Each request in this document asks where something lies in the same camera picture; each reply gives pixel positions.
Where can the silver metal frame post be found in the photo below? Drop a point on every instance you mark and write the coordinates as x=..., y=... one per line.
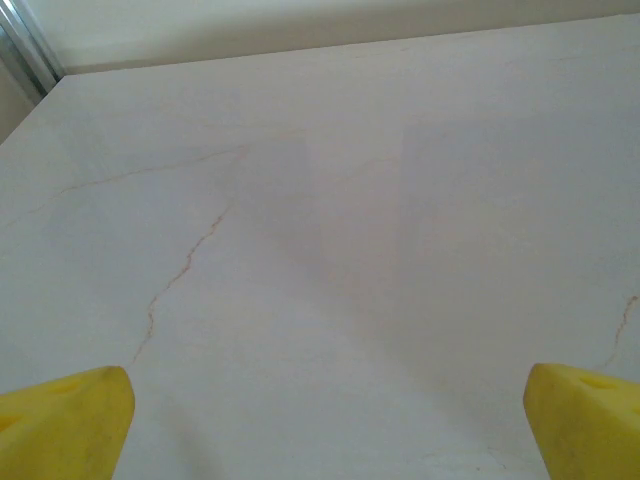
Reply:
x=22, y=47

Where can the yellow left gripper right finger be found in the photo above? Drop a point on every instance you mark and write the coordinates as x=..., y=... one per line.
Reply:
x=590, y=430

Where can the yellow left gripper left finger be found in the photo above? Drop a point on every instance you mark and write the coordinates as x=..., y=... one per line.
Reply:
x=65, y=425

